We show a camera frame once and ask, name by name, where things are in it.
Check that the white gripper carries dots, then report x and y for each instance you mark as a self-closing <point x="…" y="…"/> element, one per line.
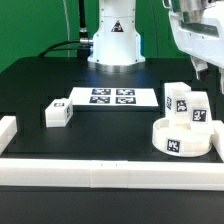
<point x="204" y="41"/>

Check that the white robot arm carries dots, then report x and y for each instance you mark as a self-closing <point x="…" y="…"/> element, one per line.
<point x="117" y="44"/>

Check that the white marker sheet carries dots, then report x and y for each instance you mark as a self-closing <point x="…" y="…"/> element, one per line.
<point x="141" y="97"/>

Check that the white left fence bar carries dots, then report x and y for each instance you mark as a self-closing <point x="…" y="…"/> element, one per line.
<point x="8" y="129"/>

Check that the white front fence bar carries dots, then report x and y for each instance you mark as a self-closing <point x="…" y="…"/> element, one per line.
<point x="112" y="174"/>

